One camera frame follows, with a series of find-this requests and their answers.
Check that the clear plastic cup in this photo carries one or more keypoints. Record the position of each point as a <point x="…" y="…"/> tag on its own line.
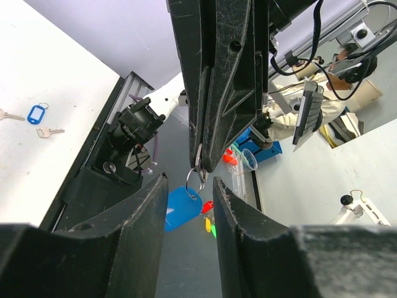
<point x="249" y="161"/>

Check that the silver key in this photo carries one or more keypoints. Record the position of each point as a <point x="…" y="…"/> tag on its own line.
<point x="5" y="115"/>
<point x="198" y="165"/>
<point x="47" y="133"/>

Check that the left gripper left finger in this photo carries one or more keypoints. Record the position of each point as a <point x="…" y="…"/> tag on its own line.
<point x="114" y="254"/>

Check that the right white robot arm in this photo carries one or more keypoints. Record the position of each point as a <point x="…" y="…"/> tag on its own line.
<point x="139" y="122"/>

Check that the black keyboard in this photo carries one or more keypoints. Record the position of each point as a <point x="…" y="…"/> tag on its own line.
<point x="310" y="115"/>

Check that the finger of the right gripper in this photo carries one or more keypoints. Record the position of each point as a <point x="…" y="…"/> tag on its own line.
<point x="193" y="26"/>
<point x="232" y="102"/>

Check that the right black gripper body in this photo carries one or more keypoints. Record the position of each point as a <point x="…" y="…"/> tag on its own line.
<point x="279" y="12"/>

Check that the blue key tag with ring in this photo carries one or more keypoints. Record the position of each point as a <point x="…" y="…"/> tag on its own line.
<point x="184" y="202"/>

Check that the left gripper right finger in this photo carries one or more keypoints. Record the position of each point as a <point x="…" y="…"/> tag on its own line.
<point x="259" y="257"/>

